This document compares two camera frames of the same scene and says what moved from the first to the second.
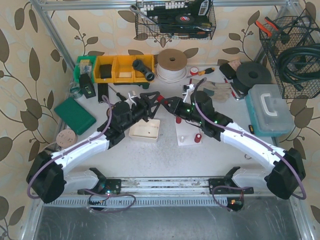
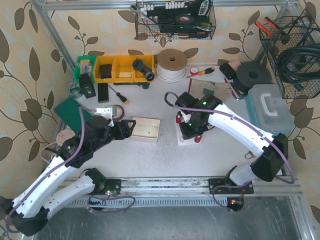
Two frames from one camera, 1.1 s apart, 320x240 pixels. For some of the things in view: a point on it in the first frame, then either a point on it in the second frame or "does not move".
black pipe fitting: [147, 72] does not move
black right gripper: [175, 106] -> [189, 135]
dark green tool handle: [229, 72] does not move
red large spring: [198, 138] does not move
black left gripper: [144, 107] -> [121, 130]
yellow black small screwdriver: [207, 71] does not move
